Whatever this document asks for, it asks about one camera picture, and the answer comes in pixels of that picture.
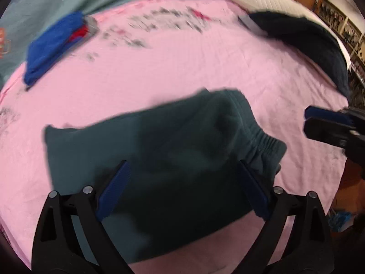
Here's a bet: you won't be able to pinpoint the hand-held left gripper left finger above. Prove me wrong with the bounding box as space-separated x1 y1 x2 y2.
31 160 135 274

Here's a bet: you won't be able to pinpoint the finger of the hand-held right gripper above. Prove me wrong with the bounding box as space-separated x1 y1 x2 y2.
304 105 356 128
303 119 361 149

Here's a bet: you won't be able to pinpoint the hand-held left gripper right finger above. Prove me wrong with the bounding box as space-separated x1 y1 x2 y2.
239 160 335 274

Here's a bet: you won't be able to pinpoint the dark green pants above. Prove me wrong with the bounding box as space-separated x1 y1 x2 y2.
44 88 287 264

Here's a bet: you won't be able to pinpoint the blue plastic bag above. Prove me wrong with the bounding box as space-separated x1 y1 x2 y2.
327 211 355 232

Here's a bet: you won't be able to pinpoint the dark navy cloth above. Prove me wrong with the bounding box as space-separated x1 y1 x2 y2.
238 11 351 98

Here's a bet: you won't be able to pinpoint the pink bed sheet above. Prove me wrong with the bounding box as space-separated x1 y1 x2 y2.
0 0 350 274

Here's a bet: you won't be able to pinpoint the blue folded cloth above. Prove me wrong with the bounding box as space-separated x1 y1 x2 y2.
23 11 99 88

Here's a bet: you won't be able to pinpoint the white wall shelf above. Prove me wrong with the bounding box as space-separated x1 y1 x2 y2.
314 0 365 78

